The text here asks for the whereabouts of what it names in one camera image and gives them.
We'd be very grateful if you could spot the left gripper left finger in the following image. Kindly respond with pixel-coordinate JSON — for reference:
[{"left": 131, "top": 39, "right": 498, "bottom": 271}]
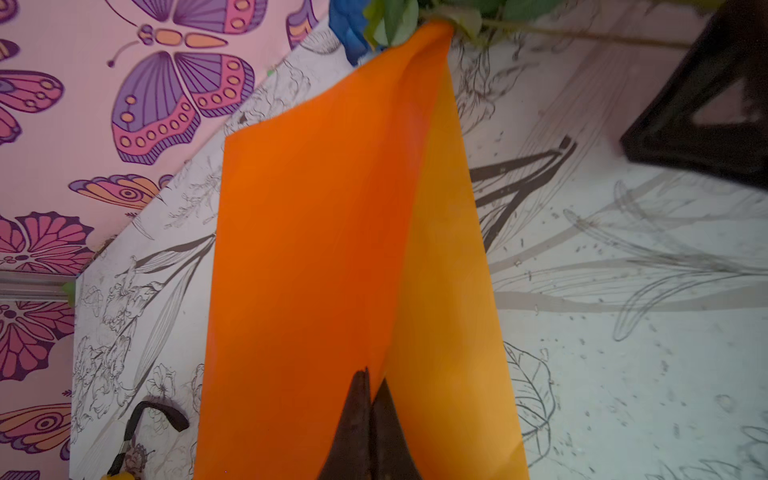
[{"left": 318, "top": 370, "right": 371, "bottom": 480}]

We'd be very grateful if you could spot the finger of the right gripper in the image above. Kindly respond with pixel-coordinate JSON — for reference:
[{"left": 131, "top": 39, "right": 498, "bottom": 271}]
[{"left": 621, "top": 1, "right": 767, "bottom": 189}]

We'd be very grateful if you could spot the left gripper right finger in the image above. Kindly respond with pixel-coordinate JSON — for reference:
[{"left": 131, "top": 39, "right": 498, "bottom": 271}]
[{"left": 371, "top": 380, "right": 422, "bottom": 480}]

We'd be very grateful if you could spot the orange wrapping paper sheet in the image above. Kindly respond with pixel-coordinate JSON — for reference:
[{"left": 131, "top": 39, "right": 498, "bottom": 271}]
[{"left": 194, "top": 22, "right": 529, "bottom": 479}]

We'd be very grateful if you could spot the yellow tape measure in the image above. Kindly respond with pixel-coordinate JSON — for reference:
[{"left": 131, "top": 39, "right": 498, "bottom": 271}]
[{"left": 100, "top": 471, "right": 136, "bottom": 480}]

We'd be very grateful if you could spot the blue fake flower stem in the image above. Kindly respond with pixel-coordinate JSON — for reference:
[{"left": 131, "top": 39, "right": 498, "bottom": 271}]
[{"left": 329, "top": 0, "right": 384, "bottom": 67}]

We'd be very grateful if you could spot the white fake flower stem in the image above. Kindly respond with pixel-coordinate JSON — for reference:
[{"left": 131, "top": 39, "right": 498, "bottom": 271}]
[{"left": 359, "top": 1, "right": 689, "bottom": 50}]

